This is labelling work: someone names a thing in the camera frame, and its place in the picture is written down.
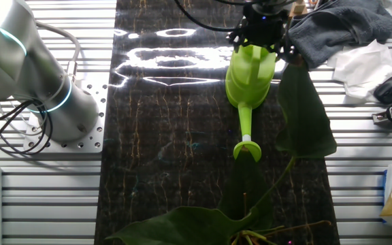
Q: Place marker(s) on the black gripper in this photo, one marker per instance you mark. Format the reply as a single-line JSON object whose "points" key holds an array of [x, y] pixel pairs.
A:
{"points": [[264, 27]]}

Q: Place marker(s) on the lime green watering can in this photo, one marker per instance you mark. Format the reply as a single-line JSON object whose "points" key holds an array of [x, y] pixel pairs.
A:
{"points": [[248, 78]]}

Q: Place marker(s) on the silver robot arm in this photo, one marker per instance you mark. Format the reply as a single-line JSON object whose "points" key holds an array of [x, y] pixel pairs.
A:
{"points": [[29, 68]]}

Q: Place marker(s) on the green leafy plant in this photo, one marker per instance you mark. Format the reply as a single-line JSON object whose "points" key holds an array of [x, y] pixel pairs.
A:
{"points": [[305, 119]]}

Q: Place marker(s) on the wooden block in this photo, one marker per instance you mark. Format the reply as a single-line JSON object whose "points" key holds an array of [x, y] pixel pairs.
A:
{"points": [[298, 8]]}

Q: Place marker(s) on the grey towel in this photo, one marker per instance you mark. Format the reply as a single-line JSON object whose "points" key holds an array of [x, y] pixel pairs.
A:
{"points": [[352, 24]]}

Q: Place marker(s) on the white tissue paper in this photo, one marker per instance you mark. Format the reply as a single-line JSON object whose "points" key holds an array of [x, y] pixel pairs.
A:
{"points": [[359, 68]]}

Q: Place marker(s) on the dark marble-pattern board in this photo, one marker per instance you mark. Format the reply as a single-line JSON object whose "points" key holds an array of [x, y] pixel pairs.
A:
{"points": [[168, 136]]}

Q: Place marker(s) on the black computer mouse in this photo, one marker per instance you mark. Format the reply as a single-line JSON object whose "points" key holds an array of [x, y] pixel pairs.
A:
{"points": [[386, 91]]}

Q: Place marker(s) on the metal camera bracket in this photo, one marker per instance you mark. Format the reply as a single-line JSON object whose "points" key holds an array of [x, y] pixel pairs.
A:
{"points": [[381, 118]]}

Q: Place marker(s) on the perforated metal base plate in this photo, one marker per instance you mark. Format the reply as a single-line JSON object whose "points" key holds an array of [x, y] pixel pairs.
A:
{"points": [[90, 136]]}

